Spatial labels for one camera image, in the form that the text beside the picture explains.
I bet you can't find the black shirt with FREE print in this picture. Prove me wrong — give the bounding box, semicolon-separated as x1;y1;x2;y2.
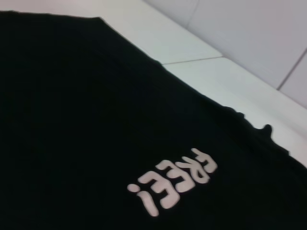
0;11;307;230

